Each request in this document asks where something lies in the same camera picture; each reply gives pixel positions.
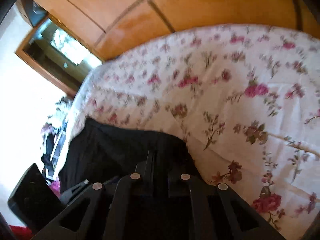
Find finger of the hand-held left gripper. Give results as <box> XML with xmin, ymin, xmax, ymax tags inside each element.
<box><xmin>61</xmin><ymin>176</ymin><xmax>119</xmax><ymax>205</ymax></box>

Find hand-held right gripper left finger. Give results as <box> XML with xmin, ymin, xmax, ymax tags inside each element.
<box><xmin>33</xmin><ymin>149</ymin><xmax>154</xmax><ymax>240</ymax></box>

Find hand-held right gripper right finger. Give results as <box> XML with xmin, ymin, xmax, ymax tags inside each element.
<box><xmin>153</xmin><ymin>151</ymin><xmax>286</xmax><ymax>240</ymax></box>

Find black pants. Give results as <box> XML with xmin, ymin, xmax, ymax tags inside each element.
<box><xmin>59</xmin><ymin>117</ymin><xmax>208</xmax><ymax>205</ymax></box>

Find red cloth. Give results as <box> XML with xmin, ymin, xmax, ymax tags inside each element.
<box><xmin>9</xmin><ymin>225</ymin><xmax>34</xmax><ymax>240</ymax></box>

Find pile of clothes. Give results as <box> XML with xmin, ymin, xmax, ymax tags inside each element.
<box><xmin>41</xmin><ymin>96</ymin><xmax>73</xmax><ymax>180</ymax></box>

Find floral bedspread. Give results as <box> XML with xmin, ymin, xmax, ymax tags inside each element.
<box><xmin>54</xmin><ymin>24</ymin><xmax>320</xmax><ymax>240</ymax></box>

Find wooden framed mirror niche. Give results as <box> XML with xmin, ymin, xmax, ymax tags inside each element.
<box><xmin>15</xmin><ymin>0</ymin><xmax>104</xmax><ymax>98</ymax></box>

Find wooden wardrobe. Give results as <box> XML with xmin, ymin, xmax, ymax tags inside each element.
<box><xmin>25</xmin><ymin>0</ymin><xmax>320</xmax><ymax>63</ymax></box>

